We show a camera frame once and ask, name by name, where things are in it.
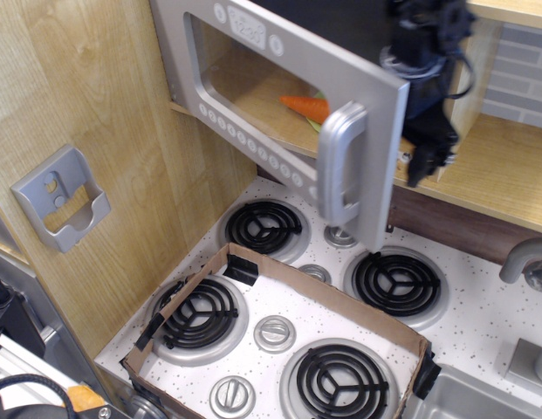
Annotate grey faucet base block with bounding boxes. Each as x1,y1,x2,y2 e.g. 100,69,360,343
505,339,542,396

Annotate black burner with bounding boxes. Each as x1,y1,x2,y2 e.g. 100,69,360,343
216,199,311,264
342,246,449,331
278,338,400,419
153,275,249,367

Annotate grey wall holder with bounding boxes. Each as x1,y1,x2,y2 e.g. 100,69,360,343
10,144,111,253

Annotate back left black burner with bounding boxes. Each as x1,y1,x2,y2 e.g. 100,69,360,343
216,199,311,264

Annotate grey toy faucet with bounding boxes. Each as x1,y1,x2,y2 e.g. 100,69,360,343
499,238,542,292

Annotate steel toy sink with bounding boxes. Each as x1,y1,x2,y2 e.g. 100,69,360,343
402,365,542,419

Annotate green toy plate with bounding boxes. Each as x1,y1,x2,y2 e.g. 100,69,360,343
306,91,325,133

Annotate back grey stove knob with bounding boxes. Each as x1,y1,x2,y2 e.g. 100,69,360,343
324,226,358,249

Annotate brown cardboard frame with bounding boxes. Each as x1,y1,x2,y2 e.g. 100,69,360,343
122,244,441,418

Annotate grey toy microwave door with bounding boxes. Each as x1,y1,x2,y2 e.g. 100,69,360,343
150,1,409,251

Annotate back right black burner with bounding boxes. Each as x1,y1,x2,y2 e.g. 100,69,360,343
342,246,449,331

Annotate front right black burner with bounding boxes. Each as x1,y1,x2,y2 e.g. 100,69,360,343
278,338,400,419

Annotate front left black burner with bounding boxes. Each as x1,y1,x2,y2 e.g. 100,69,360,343
153,275,249,367

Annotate black braided cable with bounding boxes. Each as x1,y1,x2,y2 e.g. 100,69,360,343
0,373,75,419

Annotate centre grey stove knob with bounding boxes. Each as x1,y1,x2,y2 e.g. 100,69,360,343
253,315,297,354

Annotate orange toy carrot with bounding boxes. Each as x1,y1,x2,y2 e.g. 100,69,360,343
279,96,331,124

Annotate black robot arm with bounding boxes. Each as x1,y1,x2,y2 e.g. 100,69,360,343
380,1,476,188

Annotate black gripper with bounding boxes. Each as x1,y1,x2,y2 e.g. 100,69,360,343
402,72,459,188

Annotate small middle grey knob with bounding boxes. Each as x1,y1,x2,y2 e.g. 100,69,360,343
298,264,332,285

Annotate front grey stove knob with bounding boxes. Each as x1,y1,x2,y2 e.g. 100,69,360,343
209,375,256,419

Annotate grey stove knob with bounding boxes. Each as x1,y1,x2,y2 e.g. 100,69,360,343
253,315,297,354
324,226,358,249
209,375,256,419

